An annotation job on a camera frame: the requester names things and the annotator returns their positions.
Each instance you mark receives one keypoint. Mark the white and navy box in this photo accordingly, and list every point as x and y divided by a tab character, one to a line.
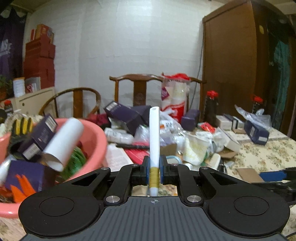
229	121

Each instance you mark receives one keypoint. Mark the large purple box, white label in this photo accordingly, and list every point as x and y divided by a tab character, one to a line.
122	115

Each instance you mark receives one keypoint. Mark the floral cloth desktop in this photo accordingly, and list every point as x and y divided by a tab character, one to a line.
266	155

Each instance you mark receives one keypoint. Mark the red and white printed box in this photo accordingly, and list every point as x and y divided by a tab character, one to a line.
32	84

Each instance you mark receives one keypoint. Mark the white paper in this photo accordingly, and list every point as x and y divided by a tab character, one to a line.
154	139

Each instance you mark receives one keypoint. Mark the orange plastic piece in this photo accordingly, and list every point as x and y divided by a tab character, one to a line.
23	185

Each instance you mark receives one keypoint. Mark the teal hanging garment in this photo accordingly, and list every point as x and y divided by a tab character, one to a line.
283	81

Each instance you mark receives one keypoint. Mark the brown wooden wardrobe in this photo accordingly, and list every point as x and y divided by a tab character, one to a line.
231	58

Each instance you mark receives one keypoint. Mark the bagged stack of paper cups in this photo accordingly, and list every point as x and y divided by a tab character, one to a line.
175	99

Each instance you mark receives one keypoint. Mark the green potted plant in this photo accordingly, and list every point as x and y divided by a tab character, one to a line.
4	85

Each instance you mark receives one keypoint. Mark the crumpled white tissue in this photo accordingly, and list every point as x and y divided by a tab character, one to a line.
208	139

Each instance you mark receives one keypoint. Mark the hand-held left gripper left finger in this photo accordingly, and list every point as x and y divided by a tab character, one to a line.
146	169

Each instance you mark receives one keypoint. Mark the red cardboard box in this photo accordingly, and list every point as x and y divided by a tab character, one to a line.
136	156

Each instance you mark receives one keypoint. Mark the white jar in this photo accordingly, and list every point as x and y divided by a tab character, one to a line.
19	88

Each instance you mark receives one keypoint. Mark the dark bottle with red cap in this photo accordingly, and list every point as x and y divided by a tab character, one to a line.
211	111
257	104

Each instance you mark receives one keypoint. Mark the folded brown cardboard piece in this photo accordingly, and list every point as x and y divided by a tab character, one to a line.
168	149

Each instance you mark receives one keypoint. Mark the crumpled clear plastic bag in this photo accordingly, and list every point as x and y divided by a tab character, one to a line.
254	114

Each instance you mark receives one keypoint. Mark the pink plastic basin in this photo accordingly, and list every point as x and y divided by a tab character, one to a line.
97	148

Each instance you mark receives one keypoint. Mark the flat brown cardboard piece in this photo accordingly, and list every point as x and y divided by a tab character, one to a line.
249	175

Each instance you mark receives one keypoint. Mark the white plastic bag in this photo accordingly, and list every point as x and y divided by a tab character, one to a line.
171	118

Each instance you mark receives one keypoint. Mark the white cardboard box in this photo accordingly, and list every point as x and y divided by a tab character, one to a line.
229	141

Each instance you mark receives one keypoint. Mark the small bottle with red cap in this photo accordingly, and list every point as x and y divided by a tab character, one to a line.
8	106

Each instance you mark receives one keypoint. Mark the white and pink box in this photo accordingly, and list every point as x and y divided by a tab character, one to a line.
116	157

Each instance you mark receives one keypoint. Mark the wide white cardboard tube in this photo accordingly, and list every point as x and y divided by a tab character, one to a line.
64	141

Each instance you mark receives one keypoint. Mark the black marker pen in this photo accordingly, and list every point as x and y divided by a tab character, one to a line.
131	145

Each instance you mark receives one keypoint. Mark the yellow and black striped glove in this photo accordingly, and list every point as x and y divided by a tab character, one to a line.
22	126

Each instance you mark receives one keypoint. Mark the white rounded plastic piece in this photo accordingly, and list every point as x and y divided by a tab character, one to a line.
215	161

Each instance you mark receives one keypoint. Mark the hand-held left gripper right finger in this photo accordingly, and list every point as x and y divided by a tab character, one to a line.
162	169

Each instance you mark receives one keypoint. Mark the white cabinet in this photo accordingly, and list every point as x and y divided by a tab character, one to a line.
32	102

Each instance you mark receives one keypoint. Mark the white lid with blue rim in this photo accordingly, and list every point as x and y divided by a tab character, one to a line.
173	160

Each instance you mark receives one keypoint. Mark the purple wall banner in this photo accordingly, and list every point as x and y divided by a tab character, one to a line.
11	46

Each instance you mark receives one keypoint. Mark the navy box with white labels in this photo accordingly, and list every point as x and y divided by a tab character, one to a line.
255	133

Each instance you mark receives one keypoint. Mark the dark red cloth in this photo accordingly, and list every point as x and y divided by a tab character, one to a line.
99	120

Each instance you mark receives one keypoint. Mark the round-back wooden chair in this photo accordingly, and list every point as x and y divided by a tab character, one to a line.
78	97

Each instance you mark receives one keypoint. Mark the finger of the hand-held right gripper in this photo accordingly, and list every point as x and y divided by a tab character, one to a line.
282	190
272	175

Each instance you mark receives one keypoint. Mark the small red packet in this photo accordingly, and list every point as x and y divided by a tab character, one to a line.
207	127

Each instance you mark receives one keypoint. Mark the white cup with orange label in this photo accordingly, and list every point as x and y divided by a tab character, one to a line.
166	127

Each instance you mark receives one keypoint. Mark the small purple cardboard box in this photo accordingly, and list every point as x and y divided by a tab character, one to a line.
190	119

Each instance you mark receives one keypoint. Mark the crumpled white paper cup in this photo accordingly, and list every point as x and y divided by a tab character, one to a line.
196	150

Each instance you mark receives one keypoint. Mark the stack of red boxes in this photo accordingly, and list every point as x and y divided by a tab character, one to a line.
39	60

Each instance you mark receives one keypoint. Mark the white cosmetic bottle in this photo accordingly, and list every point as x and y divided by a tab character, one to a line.
118	136

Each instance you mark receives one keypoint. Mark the straight-back wooden chair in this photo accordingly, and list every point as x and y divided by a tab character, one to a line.
138	88

